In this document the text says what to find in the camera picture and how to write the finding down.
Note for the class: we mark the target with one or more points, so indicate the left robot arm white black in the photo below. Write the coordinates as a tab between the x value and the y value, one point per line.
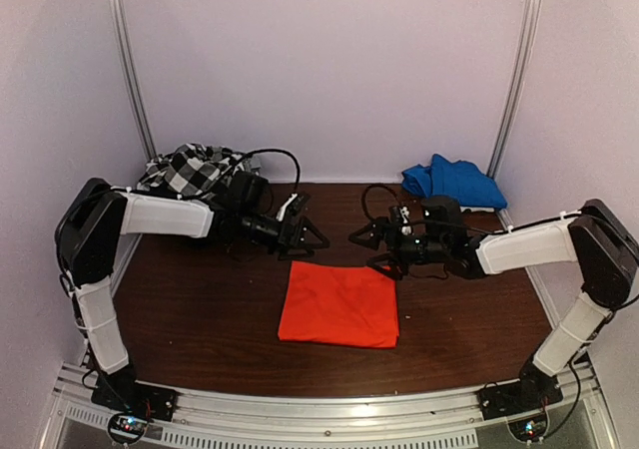
87	237

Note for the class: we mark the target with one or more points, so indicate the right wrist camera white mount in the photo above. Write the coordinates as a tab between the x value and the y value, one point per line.
399	216

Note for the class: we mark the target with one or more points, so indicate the aluminium frame post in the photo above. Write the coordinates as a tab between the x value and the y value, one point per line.
132	84
525	45

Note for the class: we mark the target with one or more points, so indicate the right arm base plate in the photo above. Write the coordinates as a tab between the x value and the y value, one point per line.
519	394

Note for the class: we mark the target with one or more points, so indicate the black white checkered cloth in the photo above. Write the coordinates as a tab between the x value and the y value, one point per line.
194	169

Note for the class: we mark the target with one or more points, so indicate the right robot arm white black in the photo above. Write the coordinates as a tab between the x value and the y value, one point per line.
592	237

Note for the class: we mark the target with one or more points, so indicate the right aluminium frame post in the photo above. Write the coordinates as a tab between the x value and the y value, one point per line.
525	45

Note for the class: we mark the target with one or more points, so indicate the orange t-shirt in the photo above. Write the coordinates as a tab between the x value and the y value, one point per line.
346	306

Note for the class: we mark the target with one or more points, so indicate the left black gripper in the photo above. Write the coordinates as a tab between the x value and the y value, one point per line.
306	246

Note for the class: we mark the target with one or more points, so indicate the front aluminium rail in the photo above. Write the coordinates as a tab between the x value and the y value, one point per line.
202	419

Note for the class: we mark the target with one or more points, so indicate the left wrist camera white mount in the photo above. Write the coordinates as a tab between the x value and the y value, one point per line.
292	207

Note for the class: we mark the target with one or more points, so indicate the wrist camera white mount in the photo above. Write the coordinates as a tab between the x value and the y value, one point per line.
292	207
399	216

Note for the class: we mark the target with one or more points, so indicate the left aluminium frame post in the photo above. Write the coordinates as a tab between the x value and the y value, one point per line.
132	84

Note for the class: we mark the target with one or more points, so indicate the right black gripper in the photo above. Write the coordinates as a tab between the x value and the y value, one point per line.
375	241

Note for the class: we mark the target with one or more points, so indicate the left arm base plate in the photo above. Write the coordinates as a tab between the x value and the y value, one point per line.
121	391

